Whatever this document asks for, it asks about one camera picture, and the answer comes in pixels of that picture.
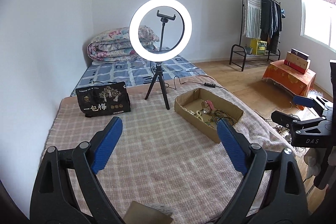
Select black snack bag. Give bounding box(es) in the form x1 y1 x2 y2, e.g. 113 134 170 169
75 82 131 118

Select pink plaid blanket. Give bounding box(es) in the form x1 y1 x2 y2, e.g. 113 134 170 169
43 83 295 223

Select orange cloth covered table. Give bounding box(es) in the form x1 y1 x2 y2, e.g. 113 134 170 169
262 60 316 97

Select brown wooden bead necklace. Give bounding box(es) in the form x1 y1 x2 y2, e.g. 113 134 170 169
205 109 236 126

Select brown cardboard box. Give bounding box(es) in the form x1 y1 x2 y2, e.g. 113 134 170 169
174 88 244 143

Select black clothes rack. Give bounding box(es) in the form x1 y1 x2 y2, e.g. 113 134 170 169
229 0 285 71

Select power strip with cables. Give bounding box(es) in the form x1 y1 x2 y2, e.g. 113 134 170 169
265 101 305 151

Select black phone holder gooseneck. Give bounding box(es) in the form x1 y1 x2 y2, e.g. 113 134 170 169
156 10 176 51

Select folded floral quilt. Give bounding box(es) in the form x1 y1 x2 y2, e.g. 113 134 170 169
87 26 160 63

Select white ring light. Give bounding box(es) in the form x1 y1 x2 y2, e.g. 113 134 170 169
129 0 193 60

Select stacked boxes on table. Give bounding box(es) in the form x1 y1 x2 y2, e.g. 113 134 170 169
284 51 310 74

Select yellow green box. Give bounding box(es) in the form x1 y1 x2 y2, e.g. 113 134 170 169
250 39 268 55

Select striped white towel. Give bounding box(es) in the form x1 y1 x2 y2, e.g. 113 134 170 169
243 0 261 39

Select dark hanging clothes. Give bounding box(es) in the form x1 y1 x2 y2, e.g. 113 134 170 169
260 0 282 54

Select blue patterned bed sheet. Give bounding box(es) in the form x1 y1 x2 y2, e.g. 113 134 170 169
75 56 205 89

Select black tripod stand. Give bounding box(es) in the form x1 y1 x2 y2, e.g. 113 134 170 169
144 59 171 111

